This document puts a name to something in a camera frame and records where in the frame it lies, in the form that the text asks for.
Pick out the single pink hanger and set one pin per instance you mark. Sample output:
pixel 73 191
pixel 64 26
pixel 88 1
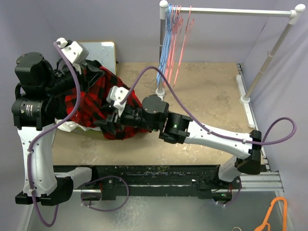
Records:
pixel 188 29

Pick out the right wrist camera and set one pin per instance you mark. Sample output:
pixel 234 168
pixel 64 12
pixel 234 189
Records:
pixel 116 95

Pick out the green laundry basket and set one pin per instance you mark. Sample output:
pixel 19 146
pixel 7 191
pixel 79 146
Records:
pixel 95 134

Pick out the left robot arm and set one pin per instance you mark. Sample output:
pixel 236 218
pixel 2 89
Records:
pixel 34 111

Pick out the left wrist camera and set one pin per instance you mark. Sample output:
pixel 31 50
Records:
pixel 75 52

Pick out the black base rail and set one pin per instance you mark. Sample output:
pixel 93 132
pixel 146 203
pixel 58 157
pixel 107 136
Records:
pixel 199 181

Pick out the white clothes rack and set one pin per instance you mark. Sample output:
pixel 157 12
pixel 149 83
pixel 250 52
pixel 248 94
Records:
pixel 292 15

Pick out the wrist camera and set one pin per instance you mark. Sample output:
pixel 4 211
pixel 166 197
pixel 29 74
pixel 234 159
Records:
pixel 75 52
pixel 116 95

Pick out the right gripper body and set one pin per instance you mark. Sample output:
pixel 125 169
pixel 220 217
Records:
pixel 132 115

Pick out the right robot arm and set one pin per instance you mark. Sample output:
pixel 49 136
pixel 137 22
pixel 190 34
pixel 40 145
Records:
pixel 154 115

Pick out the pink hangers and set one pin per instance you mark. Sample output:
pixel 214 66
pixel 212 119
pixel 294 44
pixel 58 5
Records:
pixel 176 32

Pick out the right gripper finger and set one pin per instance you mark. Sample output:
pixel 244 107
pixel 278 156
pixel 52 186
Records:
pixel 107 108
pixel 109 126

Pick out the red black plaid shirt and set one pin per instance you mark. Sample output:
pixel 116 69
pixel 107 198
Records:
pixel 94 107

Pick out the black garment pile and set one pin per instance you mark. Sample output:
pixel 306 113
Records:
pixel 94 62

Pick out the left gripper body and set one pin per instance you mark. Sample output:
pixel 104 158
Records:
pixel 64 83

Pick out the blue hangers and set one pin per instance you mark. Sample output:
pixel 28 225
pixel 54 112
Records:
pixel 166 26

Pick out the white whiteboard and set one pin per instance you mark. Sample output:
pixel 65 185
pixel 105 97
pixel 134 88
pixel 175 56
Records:
pixel 103 52

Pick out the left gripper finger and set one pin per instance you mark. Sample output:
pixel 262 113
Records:
pixel 91 79
pixel 95 69

